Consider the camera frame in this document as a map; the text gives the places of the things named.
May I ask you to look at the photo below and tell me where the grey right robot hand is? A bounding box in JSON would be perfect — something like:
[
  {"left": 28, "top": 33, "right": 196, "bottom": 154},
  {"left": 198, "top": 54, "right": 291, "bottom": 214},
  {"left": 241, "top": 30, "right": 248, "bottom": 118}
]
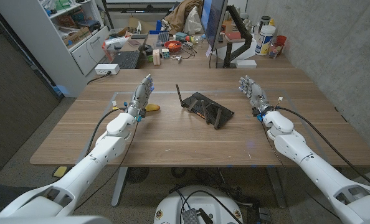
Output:
[{"left": 238, "top": 75, "right": 275, "bottom": 118}]

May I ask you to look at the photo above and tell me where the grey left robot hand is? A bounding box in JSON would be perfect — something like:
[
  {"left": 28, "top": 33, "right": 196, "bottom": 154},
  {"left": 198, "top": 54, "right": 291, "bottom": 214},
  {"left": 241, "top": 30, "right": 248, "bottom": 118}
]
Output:
[{"left": 127, "top": 73, "right": 155, "bottom": 119}]

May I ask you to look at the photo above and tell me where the black router with antennas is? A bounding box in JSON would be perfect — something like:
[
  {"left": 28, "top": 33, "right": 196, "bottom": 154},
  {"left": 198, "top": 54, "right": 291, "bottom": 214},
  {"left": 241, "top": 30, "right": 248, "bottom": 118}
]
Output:
[{"left": 175, "top": 83, "right": 235, "bottom": 130}]

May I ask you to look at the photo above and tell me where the small white box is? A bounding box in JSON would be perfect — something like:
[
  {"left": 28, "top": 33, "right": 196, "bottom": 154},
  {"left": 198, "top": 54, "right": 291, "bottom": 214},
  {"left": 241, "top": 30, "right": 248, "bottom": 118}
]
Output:
[{"left": 235, "top": 58, "right": 257, "bottom": 69}]

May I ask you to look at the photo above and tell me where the black laptop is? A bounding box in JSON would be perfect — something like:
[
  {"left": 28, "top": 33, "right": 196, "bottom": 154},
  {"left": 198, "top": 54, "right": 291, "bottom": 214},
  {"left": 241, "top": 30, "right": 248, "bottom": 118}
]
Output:
[{"left": 110, "top": 30, "right": 150, "bottom": 70}]

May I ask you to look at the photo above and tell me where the white power strip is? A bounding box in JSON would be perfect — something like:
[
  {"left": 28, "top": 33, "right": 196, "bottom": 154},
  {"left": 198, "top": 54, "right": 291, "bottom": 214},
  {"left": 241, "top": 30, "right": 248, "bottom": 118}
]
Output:
[{"left": 94, "top": 63, "right": 121, "bottom": 75}]

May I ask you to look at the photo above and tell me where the white wipes canister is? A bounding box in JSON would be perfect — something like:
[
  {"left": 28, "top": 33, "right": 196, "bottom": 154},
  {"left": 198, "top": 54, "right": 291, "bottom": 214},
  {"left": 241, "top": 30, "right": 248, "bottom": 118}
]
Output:
[{"left": 255, "top": 24, "right": 277, "bottom": 57}]

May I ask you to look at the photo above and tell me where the red plastic cup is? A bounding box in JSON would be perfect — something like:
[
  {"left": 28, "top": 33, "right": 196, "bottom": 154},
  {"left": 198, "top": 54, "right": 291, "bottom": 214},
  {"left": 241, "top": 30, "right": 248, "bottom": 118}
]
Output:
[{"left": 274, "top": 35, "right": 288, "bottom": 56}]

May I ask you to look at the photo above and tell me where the red bowl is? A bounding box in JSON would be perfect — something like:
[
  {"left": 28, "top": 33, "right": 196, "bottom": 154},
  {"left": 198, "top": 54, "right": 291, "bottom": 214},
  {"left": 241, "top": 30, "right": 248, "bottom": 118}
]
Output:
[{"left": 163, "top": 40, "right": 183, "bottom": 53}]

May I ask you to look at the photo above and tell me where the grey keyboard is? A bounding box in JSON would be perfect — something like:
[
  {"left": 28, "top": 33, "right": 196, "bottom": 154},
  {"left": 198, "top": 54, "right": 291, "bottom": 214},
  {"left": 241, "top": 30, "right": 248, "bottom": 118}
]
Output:
[{"left": 156, "top": 30, "right": 170, "bottom": 47}]

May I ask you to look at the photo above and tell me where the black round fan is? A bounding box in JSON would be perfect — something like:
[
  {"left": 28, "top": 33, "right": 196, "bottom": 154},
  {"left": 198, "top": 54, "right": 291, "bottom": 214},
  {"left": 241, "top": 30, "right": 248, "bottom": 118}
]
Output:
[{"left": 126, "top": 167, "right": 150, "bottom": 184}]

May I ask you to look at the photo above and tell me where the cardboard box with print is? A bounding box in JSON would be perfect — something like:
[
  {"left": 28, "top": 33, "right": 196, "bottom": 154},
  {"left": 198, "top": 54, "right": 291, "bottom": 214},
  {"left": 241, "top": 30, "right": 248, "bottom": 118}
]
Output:
[{"left": 62, "top": 26, "right": 92, "bottom": 47}]

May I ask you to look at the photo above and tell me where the computer monitor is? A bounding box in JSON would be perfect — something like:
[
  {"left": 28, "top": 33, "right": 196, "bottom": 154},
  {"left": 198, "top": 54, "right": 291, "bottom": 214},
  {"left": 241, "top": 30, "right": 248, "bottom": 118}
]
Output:
[{"left": 200, "top": 0, "right": 229, "bottom": 51}]

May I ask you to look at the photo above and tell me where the white plastic bag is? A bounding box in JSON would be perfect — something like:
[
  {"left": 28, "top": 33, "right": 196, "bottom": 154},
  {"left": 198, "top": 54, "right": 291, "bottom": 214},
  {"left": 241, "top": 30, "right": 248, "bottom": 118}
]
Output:
[{"left": 183, "top": 6, "right": 204, "bottom": 35}]

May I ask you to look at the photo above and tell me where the grey table leg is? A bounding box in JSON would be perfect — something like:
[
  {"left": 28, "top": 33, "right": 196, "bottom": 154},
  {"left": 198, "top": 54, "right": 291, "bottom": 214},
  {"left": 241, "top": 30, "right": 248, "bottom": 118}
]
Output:
[
  {"left": 265, "top": 167, "right": 287, "bottom": 208},
  {"left": 111, "top": 167, "right": 129, "bottom": 207}
]

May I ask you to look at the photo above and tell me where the white shelf cabinet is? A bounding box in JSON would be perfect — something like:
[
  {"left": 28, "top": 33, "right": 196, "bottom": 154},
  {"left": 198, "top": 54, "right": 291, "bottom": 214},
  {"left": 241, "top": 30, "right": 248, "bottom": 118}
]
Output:
[{"left": 0, "top": 0, "right": 111, "bottom": 97}]

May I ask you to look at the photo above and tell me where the yellow sponge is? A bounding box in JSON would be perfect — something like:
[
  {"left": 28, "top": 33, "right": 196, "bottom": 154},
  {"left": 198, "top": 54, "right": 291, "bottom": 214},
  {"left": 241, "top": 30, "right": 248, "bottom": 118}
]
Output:
[{"left": 52, "top": 166, "right": 68, "bottom": 178}]

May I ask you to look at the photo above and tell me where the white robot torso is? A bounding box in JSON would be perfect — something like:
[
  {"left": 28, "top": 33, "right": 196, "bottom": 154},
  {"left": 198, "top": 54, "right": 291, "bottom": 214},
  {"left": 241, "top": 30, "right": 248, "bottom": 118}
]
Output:
[{"left": 153, "top": 185, "right": 244, "bottom": 224}]

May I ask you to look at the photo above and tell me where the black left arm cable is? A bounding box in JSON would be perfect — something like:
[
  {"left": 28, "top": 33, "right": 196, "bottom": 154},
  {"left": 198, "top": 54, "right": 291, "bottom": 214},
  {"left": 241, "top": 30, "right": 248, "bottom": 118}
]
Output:
[{"left": 74, "top": 107, "right": 141, "bottom": 211}]

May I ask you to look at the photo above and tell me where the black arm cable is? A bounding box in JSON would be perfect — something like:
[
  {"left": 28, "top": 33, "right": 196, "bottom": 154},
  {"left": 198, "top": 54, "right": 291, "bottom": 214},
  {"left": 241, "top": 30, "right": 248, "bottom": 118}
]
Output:
[
  {"left": 259, "top": 105, "right": 370, "bottom": 190},
  {"left": 74, "top": 107, "right": 141, "bottom": 211}
]

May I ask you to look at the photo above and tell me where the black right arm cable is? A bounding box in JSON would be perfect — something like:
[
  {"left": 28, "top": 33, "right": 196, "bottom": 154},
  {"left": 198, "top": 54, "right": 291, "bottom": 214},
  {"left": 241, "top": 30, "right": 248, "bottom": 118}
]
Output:
[{"left": 259, "top": 105, "right": 370, "bottom": 190}]

